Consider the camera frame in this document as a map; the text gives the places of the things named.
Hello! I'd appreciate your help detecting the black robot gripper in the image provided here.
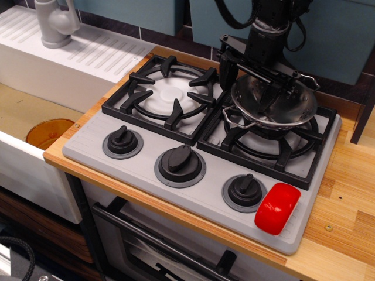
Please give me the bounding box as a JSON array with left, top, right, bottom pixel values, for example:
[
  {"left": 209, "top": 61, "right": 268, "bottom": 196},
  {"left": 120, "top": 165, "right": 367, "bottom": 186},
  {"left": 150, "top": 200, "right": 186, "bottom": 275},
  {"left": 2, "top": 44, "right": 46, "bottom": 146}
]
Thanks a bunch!
[{"left": 217, "top": 25, "right": 300, "bottom": 114}]

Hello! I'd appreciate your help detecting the steel colander bowl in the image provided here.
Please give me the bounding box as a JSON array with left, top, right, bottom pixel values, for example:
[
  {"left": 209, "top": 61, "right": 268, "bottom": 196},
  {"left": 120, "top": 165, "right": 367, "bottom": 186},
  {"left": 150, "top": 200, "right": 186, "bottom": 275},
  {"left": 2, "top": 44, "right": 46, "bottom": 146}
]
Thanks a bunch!
[{"left": 223, "top": 75, "right": 318, "bottom": 131}]

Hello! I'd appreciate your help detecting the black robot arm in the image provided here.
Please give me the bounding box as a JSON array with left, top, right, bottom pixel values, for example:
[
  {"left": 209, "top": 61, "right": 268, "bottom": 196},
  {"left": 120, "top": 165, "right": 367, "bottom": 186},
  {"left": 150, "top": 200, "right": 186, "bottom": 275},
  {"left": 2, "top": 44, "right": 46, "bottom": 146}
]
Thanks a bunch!
[{"left": 216, "top": 1, "right": 310, "bottom": 113}]

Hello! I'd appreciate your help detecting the black left burner grate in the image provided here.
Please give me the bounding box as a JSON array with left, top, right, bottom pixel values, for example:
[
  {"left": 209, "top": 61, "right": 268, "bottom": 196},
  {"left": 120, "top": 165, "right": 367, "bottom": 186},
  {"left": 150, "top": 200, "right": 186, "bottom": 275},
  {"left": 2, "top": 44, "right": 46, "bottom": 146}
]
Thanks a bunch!
[{"left": 102, "top": 55, "right": 225, "bottom": 146}]

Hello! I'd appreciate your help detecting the black burner grate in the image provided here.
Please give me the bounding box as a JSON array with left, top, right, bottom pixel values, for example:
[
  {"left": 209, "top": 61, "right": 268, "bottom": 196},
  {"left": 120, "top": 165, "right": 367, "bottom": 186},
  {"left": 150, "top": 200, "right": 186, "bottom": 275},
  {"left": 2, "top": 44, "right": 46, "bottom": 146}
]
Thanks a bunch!
[
  {"left": 102, "top": 55, "right": 225, "bottom": 146},
  {"left": 197, "top": 97, "right": 342, "bottom": 190}
]

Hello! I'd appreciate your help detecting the black right burner grate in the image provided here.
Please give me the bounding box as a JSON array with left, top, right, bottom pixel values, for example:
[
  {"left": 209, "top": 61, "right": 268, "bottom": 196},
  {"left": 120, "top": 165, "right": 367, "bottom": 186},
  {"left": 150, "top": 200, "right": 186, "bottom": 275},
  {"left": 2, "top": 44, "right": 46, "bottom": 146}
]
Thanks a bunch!
[{"left": 197, "top": 97, "right": 342, "bottom": 190}]

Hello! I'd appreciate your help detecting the grey toy stove top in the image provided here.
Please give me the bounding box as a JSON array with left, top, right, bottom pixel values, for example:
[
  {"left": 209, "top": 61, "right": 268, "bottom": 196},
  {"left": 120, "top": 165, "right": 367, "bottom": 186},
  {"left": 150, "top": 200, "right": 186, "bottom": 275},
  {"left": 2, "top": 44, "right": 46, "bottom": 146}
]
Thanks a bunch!
[{"left": 62, "top": 55, "right": 342, "bottom": 255}]

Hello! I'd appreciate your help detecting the teal box left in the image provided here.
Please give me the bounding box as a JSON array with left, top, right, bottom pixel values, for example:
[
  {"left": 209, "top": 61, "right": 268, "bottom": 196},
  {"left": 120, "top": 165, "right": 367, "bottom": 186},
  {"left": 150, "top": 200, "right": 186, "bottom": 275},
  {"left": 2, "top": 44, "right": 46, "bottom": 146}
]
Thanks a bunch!
[{"left": 74, "top": 0, "right": 185, "bottom": 36}]

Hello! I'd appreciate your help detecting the black middle stove knob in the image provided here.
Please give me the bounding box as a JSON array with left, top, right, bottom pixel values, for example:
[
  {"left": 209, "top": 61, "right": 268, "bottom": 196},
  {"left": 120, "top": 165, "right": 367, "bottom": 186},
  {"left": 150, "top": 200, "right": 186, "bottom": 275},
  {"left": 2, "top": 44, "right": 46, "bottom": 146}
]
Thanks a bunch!
[{"left": 154, "top": 145, "right": 207, "bottom": 189}]

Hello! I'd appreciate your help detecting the black stove knob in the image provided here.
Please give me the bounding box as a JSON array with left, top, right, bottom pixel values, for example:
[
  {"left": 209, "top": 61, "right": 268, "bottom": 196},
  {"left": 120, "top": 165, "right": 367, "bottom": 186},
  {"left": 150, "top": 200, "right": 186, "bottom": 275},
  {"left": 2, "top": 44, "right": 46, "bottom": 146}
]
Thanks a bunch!
[
  {"left": 221, "top": 174, "right": 267, "bottom": 213},
  {"left": 154, "top": 145, "right": 207, "bottom": 189},
  {"left": 102, "top": 125, "right": 144, "bottom": 160}
]

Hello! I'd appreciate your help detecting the black right stove knob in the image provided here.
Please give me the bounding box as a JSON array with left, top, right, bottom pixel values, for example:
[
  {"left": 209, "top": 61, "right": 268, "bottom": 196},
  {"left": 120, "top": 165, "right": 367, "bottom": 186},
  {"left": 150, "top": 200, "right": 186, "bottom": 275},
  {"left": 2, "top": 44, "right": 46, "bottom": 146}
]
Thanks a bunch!
[{"left": 221, "top": 174, "right": 267, "bottom": 213}]

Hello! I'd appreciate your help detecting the red and white toy sushi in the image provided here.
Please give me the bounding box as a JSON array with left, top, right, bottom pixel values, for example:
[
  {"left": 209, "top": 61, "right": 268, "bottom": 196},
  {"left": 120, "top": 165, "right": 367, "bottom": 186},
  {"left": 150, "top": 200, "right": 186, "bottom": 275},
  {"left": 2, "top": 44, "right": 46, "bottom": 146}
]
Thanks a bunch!
[{"left": 254, "top": 183, "right": 301, "bottom": 236}]

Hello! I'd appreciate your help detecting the black left stove knob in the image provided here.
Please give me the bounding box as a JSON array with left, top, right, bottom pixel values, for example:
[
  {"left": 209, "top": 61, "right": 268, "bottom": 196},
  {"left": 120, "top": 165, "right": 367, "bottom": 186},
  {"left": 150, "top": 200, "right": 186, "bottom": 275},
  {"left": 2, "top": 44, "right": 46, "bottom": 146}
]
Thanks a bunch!
[{"left": 102, "top": 125, "right": 144, "bottom": 160}]

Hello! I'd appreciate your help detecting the toy oven door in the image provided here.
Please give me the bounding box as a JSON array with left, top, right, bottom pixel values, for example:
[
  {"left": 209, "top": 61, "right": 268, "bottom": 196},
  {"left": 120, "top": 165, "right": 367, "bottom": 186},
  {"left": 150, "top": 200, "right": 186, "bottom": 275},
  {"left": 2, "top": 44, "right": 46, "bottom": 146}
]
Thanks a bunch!
[{"left": 91, "top": 195, "right": 282, "bottom": 281}]

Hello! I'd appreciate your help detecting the grey toy faucet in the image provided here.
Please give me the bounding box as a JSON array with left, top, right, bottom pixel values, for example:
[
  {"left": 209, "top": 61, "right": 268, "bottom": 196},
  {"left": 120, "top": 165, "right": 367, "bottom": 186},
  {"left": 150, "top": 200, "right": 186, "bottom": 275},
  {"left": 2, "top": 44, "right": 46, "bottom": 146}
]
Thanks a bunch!
[{"left": 34, "top": 0, "right": 80, "bottom": 49}]

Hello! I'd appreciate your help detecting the white toy sink unit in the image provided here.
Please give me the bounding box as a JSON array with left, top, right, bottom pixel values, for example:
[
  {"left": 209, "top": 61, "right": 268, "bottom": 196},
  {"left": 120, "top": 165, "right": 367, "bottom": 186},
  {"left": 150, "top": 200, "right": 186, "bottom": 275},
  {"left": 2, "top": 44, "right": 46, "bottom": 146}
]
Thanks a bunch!
[{"left": 1, "top": 5, "right": 154, "bottom": 224}]

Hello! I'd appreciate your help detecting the orange plastic plate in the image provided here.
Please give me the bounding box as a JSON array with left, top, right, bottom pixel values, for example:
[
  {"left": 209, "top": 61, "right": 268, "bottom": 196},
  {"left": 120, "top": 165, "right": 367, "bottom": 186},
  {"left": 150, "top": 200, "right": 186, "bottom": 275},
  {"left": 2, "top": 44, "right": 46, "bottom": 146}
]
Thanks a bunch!
[{"left": 26, "top": 118, "right": 74, "bottom": 150}]

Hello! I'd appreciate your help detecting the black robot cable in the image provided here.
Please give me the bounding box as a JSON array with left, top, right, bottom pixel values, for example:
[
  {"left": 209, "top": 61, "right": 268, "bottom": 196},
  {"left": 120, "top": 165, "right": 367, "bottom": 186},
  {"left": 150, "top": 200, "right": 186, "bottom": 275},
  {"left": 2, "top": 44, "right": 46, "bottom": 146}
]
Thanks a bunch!
[{"left": 215, "top": 0, "right": 308, "bottom": 53}]

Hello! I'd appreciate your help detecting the dark wooden post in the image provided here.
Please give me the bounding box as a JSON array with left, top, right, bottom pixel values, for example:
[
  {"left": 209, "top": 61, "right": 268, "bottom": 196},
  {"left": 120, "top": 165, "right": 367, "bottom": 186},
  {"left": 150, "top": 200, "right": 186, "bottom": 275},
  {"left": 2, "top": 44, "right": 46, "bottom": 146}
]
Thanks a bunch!
[{"left": 350, "top": 48, "right": 374, "bottom": 144}]

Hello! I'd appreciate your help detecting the black braided cable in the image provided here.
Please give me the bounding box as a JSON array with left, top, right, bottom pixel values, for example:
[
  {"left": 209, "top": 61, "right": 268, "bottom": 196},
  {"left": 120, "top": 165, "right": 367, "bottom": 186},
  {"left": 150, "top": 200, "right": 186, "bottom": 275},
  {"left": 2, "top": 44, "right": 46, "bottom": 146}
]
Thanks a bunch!
[{"left": 0, "top": 235, "right": 38, "bottom": 281}]

